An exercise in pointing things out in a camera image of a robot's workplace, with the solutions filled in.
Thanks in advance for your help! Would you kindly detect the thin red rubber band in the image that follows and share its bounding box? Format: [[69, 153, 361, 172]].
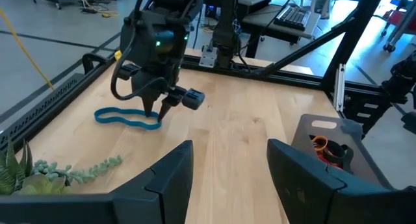
[[315, 151, 345, 170]]

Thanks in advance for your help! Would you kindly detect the orange rubber band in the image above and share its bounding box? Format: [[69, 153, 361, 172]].
[[311, 135, 329, 153]]

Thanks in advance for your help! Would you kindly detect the black machine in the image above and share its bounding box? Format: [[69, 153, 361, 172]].
[[380, 50, 416, 105]]

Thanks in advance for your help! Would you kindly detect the grey translucent plastic bin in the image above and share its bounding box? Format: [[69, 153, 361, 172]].
[[291, 113, 395, 190]]

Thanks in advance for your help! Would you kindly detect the silver metal bracket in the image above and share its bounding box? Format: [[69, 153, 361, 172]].
[[198, 45, 218, 68]]

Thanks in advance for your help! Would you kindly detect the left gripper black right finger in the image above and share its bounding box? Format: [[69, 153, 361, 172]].
[[266, 138, 358, 224]]

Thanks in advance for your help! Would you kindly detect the black computer keyboard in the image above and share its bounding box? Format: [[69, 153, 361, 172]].
[[274, 5, 312, 32]]

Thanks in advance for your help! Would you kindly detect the silver aluminium strip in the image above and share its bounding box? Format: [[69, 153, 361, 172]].
[[333, 64, 346, 113]]

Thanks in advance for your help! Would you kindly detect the black tape roll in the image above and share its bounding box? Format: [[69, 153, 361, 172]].
[[320, 140, 355, 165]]

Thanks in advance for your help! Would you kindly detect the wide blue rubber band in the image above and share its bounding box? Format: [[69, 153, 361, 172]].
[[94, 106, 163, 131]]

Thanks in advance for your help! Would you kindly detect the grey desk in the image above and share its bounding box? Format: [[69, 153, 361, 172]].
[[242, 3, 322, 46]]

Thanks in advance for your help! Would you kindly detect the potted green succulent plant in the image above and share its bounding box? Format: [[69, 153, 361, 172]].
[[0, 139, 124, 196]]

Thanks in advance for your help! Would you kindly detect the yellow floor cable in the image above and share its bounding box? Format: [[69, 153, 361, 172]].
[[0, 8, 55, 90]]

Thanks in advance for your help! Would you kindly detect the black perforated metal panel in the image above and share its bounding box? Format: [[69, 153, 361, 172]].
[[0, 73, 86, 152]]

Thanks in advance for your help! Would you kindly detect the black aluminium table frame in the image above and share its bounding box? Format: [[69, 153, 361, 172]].
[[0, 0, 416, 153]]

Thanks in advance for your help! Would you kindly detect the black camera cable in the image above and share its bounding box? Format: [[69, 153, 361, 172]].
[[110, 9, 170, 101]]

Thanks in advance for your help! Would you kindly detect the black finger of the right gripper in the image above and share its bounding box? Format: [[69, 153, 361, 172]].
[[142, 95, 156, 118], [157, 97, 178, 123]]

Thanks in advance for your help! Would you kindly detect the red cart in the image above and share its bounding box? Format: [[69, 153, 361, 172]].
[[382, 0, 416, 53]]

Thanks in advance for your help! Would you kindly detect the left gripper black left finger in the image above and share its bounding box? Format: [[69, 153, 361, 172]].
[[110, 140, 195, 224]]

